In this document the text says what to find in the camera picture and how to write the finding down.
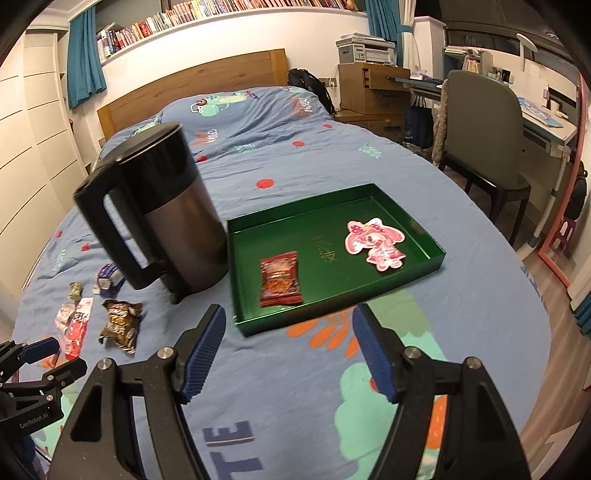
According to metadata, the white printer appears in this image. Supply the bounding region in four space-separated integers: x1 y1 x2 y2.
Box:
335 32 398 66

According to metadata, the navy shopping bag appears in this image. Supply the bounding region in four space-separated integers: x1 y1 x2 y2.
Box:
404 97 435 149

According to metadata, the black backpack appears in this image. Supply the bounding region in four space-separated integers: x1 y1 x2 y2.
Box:
287 68 336 116

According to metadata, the blue and white snack packet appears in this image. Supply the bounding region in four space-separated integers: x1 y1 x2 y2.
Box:
95 263 126 297

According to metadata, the white desk lamp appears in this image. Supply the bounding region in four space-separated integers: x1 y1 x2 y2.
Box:
516 32 539 72

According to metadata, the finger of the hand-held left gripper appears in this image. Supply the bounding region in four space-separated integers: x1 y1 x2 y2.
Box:
0 357 88 408
0 337 61 383

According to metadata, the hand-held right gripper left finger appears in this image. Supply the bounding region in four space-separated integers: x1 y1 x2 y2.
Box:
48 304 227 480

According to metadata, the row of books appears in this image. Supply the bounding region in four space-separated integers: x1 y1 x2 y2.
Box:
96 0 365 63

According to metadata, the silver candy wrapper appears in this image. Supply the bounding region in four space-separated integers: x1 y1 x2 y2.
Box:
55 303 77 330

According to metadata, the wooden headboard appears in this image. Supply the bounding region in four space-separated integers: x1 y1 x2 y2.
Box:
96 48 289 141

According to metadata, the teal curtain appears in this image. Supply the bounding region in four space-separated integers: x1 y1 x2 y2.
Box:
365 0 416 65
67 7 108 110

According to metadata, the red and white snack packet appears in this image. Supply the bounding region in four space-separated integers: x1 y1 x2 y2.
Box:
64 298 94 361

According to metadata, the beige furry scarf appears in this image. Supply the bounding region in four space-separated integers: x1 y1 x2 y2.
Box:
431 79 451 166

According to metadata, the white study desk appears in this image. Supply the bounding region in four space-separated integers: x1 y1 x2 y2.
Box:
394 76 580 252

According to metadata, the pink framed mirror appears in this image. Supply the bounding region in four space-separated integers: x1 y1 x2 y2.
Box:
538 83 591 288

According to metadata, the black and grey electric kettle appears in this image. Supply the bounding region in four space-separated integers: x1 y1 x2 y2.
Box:
73 121 230 304

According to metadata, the green tray box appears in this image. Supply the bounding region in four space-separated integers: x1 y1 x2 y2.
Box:
226 183 447 339

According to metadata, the brown snack wrapper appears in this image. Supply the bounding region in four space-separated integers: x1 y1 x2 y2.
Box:
98 299 145 355

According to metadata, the grey chair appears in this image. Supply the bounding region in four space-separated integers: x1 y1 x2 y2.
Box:
436 69 532 245

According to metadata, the white wardrobe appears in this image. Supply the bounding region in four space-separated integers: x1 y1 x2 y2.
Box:
0 28 93 296

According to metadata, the wooden cabinet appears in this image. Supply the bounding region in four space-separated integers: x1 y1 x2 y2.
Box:
333 63 419 134

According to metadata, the pink cartoon snack packet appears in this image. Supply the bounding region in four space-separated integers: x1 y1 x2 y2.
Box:
344 217 407 272

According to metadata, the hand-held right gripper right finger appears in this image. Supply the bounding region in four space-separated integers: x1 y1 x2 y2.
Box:
352 304 532 480

